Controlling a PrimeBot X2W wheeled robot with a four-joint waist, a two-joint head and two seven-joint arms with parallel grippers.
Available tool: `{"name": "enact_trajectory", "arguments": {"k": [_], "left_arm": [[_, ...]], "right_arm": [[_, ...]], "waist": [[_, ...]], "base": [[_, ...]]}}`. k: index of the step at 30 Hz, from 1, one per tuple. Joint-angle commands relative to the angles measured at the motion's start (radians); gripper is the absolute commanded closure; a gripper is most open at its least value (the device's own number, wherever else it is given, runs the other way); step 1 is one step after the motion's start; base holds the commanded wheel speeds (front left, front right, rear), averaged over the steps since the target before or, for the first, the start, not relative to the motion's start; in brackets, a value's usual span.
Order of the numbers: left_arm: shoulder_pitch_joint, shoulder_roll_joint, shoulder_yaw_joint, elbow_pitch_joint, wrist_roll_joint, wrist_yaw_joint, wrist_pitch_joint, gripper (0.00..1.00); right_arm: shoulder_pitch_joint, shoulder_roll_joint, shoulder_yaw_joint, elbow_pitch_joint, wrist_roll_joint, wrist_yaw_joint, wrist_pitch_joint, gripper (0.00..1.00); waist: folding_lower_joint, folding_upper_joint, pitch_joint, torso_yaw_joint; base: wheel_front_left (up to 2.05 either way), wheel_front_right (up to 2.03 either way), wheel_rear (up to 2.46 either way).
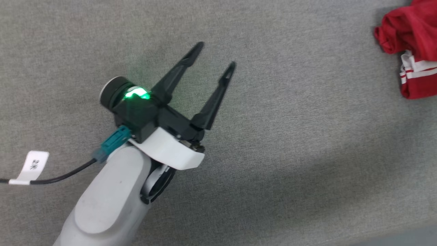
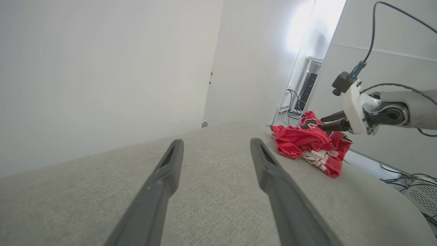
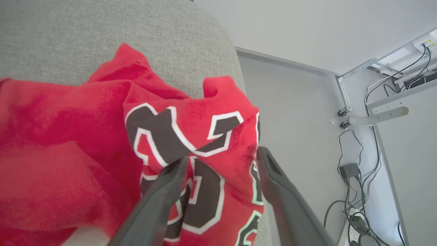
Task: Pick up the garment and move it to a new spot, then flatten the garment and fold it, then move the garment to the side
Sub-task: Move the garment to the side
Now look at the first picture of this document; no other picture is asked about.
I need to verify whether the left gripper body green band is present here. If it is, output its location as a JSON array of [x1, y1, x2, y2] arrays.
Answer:
[[99, 77, 206, 170]]

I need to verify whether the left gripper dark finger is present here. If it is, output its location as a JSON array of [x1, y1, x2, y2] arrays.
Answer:
[[151, 41, 205, 105], [191, 61, 237, 131]]

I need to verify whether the red and white garment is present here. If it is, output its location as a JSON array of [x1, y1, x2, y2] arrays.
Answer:
[[373, 0, 437, 100]]

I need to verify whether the teal cable connector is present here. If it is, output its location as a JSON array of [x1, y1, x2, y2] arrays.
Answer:
[[93, 125, 132, 164]]

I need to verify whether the thin black cable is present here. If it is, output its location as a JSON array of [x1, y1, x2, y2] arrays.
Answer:
[[0, 158, 98, 186]]

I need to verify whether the white paper cable label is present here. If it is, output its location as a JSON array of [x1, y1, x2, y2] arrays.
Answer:
[[9, 151, 50, 185]]

